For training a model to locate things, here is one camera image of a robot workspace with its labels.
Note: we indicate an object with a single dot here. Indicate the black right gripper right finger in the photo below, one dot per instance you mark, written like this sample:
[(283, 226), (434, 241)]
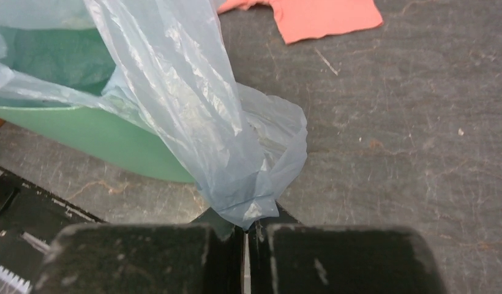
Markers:
[(287, 256)]

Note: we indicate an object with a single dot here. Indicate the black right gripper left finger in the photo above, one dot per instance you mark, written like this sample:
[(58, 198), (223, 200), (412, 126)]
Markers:
[(205, 255)]

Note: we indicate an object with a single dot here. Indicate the translucent blue trash bag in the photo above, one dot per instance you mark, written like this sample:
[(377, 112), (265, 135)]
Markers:
[(241, 147)]

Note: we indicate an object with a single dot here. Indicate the green trash bin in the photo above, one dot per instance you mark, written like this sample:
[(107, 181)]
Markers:
[(54, 82)]

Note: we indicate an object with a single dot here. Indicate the pink cloth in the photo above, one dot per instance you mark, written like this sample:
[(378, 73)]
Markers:
[(311, 19)]

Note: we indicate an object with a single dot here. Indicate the white cable duct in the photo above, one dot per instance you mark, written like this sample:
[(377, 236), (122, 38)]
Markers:
[(12, 283)]

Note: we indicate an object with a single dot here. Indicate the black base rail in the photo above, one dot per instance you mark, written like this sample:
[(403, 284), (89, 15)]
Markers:
[(30, 219)]

